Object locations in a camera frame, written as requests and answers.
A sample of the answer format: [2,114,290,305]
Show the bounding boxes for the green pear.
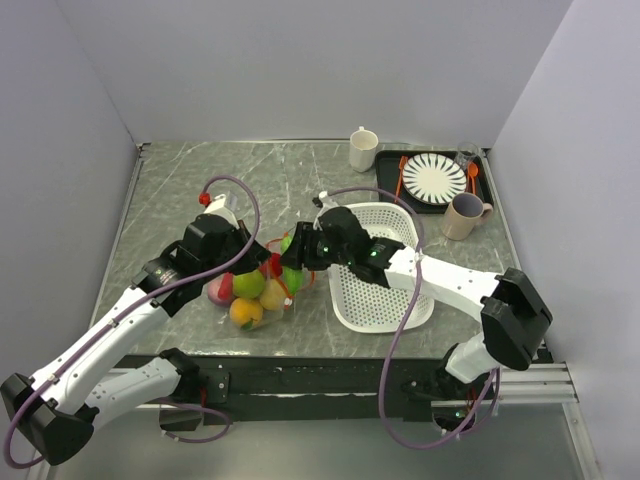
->
[232,270,266,299]

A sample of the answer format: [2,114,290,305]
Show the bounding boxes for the white mug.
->
[349,126,379,173]

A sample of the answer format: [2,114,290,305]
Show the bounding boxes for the orange spoon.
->
[467,162,479,195]

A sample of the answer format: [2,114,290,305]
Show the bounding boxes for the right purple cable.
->
[319,185,501,450]

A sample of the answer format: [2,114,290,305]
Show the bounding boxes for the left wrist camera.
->
[203,193,238,227]

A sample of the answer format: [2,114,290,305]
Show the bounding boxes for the clear glass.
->
[454,142,479,170]

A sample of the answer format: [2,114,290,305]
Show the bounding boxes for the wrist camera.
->
[203,193,238,227]
[312,191,340,219]

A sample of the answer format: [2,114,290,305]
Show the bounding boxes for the red wrinkled fruit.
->
[259,253,282,278]

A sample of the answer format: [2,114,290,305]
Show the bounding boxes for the orange fruit with leaf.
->
[229,298,264,331]

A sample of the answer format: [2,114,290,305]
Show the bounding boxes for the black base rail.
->
[134,349,496,426]

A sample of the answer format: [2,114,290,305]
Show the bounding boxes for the white perforated basket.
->
[328,202,418,334]

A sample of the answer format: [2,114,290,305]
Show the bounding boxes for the orange fork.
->
[394,155,408,203]

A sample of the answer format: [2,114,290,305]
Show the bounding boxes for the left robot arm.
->
[1,214,270,466]

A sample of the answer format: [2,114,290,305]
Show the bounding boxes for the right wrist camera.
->
[312,191,340,219]

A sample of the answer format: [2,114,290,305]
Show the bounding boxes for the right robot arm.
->
[281,206,552,398]

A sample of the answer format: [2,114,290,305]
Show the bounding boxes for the striped white plate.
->
[402,153,467,205]

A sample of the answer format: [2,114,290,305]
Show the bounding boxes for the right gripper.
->
[279,222,353,271]

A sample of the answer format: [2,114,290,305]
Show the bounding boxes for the green bitter gourd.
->
[280,234,304,296]

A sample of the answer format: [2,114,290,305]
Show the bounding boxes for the beige mug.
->
[441,192,493,241]

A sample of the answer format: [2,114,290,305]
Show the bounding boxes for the clear zip top bag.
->
[206,232,316,331]

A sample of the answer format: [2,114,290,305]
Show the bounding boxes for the yellow lemon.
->
[259,278,288,311]

